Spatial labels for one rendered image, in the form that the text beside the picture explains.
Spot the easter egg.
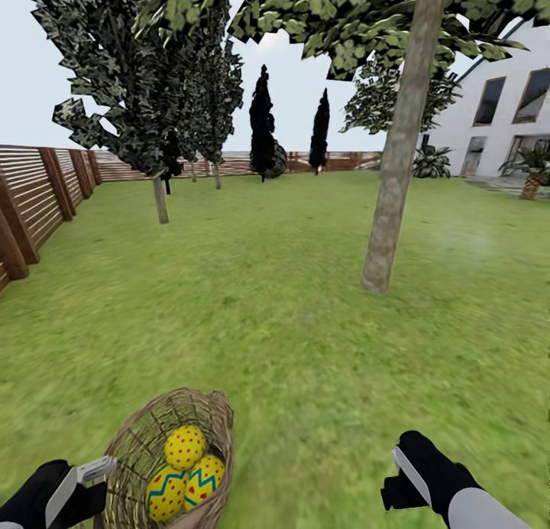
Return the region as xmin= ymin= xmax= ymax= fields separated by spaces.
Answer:
xmin=163 ymin=423 xmax=207 ymax=470
xmin=141 ymin=459 xmax=189 ymax=524
xmin=183 ymin=454 xmax=225 ymax=512

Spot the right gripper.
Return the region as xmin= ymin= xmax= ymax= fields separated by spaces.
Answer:
xmin=380 ymin=472 xmax=429 ymax=511

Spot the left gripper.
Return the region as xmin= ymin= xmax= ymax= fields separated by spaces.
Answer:
xmin=49 ymin=481 xmax=108 ymax=529

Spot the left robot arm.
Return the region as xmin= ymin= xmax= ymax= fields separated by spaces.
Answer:
xmin=0 ymin=455 xmax=117 ymax=529

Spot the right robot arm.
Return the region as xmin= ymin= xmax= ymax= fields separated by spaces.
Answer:
xmin=380 ymin=430 xmax=533 ymax=529

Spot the wicker basket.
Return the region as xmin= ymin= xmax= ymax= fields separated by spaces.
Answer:
xmin=89 ymin=388 xmax=235 ymax=529

